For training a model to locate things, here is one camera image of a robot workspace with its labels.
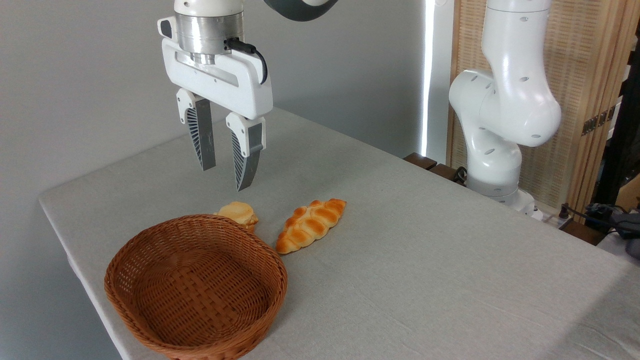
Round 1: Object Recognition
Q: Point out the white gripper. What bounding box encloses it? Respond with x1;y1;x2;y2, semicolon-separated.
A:
157;16;274;193

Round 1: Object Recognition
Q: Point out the small round bread roll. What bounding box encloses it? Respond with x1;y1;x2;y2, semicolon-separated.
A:
214;201;260;234

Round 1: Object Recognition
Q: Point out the braided golden bread loaf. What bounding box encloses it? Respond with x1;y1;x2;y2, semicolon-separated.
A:
275;198;348;255

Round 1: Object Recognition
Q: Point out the brown wicker basket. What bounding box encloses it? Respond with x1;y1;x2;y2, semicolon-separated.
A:
103;213;289;360

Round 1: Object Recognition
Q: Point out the grey tablecloth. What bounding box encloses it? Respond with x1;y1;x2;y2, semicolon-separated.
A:
38;105;640;360

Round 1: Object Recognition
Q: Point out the bamboo folding screen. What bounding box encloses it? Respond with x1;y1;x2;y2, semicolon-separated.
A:
446;0;640;217

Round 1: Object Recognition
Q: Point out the brass screen hinge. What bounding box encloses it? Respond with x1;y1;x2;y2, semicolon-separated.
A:
581;104;617;137

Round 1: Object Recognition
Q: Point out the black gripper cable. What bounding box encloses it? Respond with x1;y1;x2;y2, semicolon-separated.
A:
224;37;269;86

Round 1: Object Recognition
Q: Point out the black cable bundle with adapter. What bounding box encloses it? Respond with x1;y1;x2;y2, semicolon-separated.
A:
558;201;640;259

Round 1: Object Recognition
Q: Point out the black vertical stand post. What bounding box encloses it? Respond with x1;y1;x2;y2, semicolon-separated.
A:
594;47;640;207

